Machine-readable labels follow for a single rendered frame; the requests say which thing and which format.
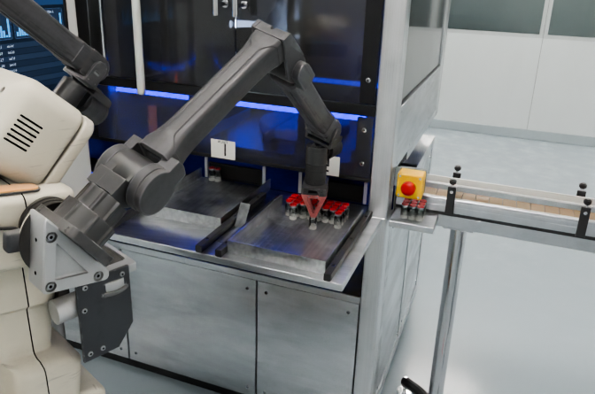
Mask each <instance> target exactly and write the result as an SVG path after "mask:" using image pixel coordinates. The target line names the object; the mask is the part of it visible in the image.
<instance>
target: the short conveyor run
mask: <svg viewBox="0 0 595 394"><path fill-rule="evenodd" d="M454 169H455V171H456V172H453V175H452V177H447V176H441V175H434V174H427V180H426V188H425V192H424V194H423V196H422V198H421V199H425V200H427V203H426V205H427V207H426V212H430V213H435V214H438V221H437V225H438V226H443V227H448V228H457V229H462V230H467V231H473V232H477V233H483V234H488V235H493V236H503V237H507V238H513V239H518V240H523V241H528V242H533V243H542V244H548V245H552V246H558V247H562V248H568V249H573V250H578V251H588V252H592V253H595V198H590V197H585V196H586V191H584V189H586V188H587V184H586V183H585V182H581V183H579V188H580V189H581V190H577V192H576V196H573V195H567V194H561V193H554V192H548V191H542V190H536V189H525V188H519V187H513V186H506V185H500V184H495V183H488V182H477V181H471V180H465V179H461V178H460V176H461V173H459V170H461V166H460V165H456V166H455V167H454ZM479 188H480V189H479ZM508 192H509V193H508ZM549 198H550V199H549ZM403 200H405V198H404V197H397V196H396V194H395V204H394V211H395V209H396V208H397V207H399V208H401V206H402V203H403Z"/></svg>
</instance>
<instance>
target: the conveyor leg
mask: <svg viewBox="0 0 595 394"><path fill-rule="evenodd" d="M443 228H448V227H443ZM448 229H450V237H449V243H448V250H447V257H446V263H445V270H444V282H443V289H442V296H441V302H440V309H439V315H438V322H437V334H436V341H435V348H434V354H433V361H432V368H431V374H430V381H429V393H428V394H444V382H445V376H446V370H447V364H448V358H449V351H450V345H451V340H452V328H453V322H454V315H455V310H456V304H457V297H458V291H459V285H460V274H461V268H462V261H463V255H464V249H465V243H466V237H467V232H468V233H474V232H473V231H467V230H462V229H457V228H448Z"/></svg>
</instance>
